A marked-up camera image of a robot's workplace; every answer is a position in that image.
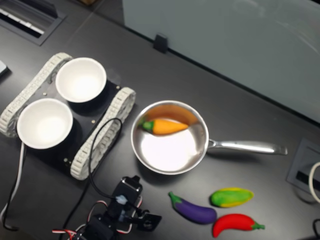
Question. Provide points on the purple toy aubergine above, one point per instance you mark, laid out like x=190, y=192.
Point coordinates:
x=195, y=211

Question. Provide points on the orange toy carrot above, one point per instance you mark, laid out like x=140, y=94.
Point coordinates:
x=165, y=127

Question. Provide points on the yellow green toy corn cob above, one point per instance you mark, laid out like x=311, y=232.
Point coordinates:
x=232, y=197

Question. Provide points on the white bowl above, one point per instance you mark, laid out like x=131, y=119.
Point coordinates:
x=45, y=123
x=80, y=80

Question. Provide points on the red toy chilli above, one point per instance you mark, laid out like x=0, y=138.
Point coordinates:
x=232, y=223

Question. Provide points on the tracked vehicle with white tracks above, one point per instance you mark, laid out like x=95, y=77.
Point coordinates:
x=32, y=82

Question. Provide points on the grey laptop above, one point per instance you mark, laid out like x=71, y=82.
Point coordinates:
x=3, y=70

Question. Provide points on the frosted glass partition panel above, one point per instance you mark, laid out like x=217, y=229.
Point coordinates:
x=225, y=37

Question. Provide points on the gripper camera board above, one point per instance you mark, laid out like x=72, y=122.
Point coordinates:
x=150, y=221

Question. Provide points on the black partition bracket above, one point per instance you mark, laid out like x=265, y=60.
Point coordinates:
x=160, y=43

